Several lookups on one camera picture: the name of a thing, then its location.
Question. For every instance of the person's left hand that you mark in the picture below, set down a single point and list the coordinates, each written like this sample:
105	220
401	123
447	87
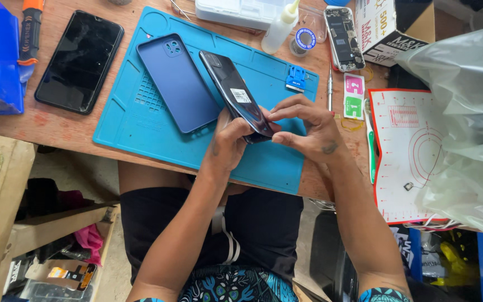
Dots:
224	147

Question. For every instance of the person's right hand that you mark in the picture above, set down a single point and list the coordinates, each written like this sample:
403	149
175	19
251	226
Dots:
321	134

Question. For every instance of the black smartphone with white sticker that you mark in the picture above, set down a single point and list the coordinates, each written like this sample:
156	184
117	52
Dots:
233	90

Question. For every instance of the yellow rubber band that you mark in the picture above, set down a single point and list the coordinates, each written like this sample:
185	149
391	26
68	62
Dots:
351	124

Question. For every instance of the metal precision screwdriver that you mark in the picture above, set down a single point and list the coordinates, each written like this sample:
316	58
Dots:
330	88

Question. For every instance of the pink and green wipe packets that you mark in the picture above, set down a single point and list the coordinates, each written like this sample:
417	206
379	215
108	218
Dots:
354	96

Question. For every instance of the green and white toothbrush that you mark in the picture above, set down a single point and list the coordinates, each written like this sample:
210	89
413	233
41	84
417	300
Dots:
370	142

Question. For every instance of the small blue plastic tool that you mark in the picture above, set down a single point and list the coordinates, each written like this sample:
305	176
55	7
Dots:
296	79

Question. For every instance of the blue phone back cover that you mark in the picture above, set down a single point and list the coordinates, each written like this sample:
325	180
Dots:
176	84

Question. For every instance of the blue silicone repair mat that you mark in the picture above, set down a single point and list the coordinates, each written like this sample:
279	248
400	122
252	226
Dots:
141	138

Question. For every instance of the person's black shorts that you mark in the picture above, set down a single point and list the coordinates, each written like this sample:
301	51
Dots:
258	226

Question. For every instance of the white mat with red border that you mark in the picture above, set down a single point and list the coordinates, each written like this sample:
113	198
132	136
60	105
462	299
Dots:
401	167

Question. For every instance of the opened phone with circuit board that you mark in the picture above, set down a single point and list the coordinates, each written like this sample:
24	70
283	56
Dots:
344	40

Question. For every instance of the small electronic chip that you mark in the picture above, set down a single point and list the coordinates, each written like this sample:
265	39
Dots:
408	186

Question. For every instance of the white glue bottle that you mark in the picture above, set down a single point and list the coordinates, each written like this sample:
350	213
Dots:
279	31

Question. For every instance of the small clear plastic bag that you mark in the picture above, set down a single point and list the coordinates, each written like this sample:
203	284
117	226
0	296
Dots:
315	23

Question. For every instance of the white cardboard box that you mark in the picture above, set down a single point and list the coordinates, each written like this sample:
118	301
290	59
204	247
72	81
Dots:
386	29

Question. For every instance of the white plastic parts box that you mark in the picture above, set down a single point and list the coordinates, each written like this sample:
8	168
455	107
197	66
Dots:
237	12

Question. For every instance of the person's blue patterned shirt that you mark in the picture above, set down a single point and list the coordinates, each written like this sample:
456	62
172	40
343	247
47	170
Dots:
237	285

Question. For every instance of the metal tweezers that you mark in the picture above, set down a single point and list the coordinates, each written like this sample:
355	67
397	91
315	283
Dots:
180	10

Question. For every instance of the large clear plastic bag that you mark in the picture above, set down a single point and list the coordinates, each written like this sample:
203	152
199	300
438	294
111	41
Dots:
468	126

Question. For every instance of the large black smartphone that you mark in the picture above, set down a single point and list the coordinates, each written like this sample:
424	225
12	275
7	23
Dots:
80	61

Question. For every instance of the blue crate with clutter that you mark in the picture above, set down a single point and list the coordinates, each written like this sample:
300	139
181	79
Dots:
451	260

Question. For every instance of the wooden shelf with clutter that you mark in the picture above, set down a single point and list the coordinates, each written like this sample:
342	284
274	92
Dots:
36	235

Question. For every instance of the orange and black utility knife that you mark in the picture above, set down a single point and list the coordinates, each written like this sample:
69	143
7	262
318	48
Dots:
31	33

